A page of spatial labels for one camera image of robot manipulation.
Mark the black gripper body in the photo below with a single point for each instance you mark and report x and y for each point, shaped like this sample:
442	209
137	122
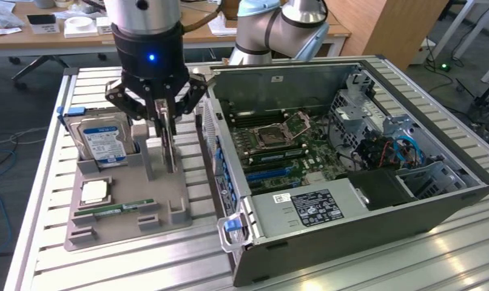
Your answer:
151	60

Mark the black graphics card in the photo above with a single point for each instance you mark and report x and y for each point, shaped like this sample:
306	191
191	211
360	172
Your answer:
169	151

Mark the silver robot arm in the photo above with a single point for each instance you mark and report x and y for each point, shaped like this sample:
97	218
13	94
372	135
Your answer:
147	15

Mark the hard disk with blue caddy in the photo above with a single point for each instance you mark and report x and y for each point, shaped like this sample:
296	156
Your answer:
103	142

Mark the plain white box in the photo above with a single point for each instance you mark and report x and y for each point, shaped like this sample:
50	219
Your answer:
103	27

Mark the white flat box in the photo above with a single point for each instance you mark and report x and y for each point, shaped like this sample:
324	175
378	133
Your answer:
81	34

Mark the white paper stack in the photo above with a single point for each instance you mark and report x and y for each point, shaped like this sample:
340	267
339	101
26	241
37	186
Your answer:
221	30

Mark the white tape roll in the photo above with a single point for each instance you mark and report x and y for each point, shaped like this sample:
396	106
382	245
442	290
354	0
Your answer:
77	26

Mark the wooden desk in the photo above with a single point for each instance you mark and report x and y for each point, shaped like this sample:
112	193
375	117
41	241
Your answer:
65	42

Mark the CPU socket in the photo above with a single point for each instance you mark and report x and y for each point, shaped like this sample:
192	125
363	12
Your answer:
268	136

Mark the black chair base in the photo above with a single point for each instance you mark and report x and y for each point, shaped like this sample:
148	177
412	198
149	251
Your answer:
33	65

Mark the brown cardboard box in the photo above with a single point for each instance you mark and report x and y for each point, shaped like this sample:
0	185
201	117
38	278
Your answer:
228	9

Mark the white box with black lid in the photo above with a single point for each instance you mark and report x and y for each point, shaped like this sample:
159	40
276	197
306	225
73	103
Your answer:
44	28

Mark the dark RAM stick with label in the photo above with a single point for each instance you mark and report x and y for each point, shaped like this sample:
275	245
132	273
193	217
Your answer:
276	154

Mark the metal socket cover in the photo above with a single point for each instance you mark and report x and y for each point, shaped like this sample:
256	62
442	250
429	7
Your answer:
307	121

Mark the silver CPU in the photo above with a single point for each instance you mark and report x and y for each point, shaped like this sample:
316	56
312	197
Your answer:
95	191

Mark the grey cup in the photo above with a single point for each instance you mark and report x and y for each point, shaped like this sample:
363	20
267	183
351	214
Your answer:
45	3

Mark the blue expansion slot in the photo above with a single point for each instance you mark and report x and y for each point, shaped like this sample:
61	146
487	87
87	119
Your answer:
268	175

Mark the green RAM stick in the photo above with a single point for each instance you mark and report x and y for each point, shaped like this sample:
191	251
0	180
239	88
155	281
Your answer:
119	207

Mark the white paper slip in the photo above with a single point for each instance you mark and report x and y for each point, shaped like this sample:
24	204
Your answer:
5	31

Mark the green motherboard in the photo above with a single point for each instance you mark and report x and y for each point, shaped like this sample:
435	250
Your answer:
320	154

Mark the grey metal disk bay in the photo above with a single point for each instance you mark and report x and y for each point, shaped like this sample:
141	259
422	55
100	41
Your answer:
442	175
348	118

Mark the grey plastic bag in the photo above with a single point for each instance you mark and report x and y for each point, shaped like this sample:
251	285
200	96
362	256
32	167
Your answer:
1	15

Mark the grey parts rack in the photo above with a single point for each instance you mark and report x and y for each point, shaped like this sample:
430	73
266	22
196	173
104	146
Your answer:
127	224

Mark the silver chipset heatsink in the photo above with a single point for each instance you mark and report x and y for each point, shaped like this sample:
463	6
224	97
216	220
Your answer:
319	179

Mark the grey power supply unit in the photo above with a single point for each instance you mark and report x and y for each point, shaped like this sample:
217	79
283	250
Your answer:
276	218

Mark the wooden cabinet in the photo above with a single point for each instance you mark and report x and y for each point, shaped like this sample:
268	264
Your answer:
390	30

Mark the black fan shroud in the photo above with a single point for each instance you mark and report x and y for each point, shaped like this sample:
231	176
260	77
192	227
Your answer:
382	185

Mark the device with green light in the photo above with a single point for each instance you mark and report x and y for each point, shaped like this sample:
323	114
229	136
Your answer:
445	66

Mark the open grey PC case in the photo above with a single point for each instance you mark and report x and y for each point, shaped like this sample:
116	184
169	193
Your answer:
348	242

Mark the black tripod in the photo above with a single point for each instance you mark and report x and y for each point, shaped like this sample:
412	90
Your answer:
486	91

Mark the white table frame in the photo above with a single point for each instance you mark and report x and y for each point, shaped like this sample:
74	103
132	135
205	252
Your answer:
457	30

